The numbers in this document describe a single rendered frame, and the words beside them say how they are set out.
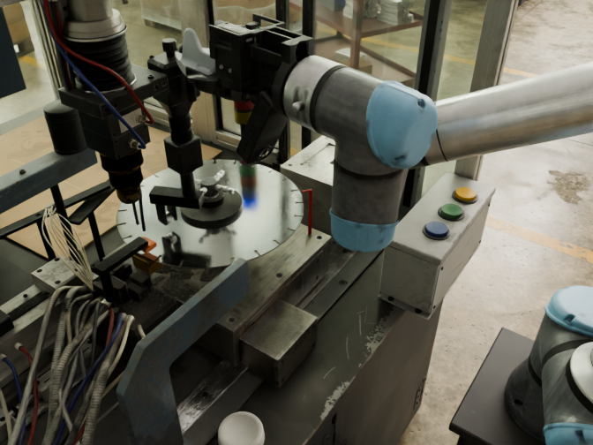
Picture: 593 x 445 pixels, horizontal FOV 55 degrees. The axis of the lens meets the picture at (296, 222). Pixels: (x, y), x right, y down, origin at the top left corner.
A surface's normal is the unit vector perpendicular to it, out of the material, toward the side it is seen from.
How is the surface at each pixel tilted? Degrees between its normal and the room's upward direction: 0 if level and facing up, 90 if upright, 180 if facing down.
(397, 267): 90
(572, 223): 0
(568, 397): 85
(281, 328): 0
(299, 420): 0
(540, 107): 67
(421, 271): 90
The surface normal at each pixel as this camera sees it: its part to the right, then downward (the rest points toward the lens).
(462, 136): -0.32, 0.51
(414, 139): 0.73, 0.42
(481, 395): 0.00, -0.80
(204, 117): -0.57, 0.49
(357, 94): -0.41, -0.39
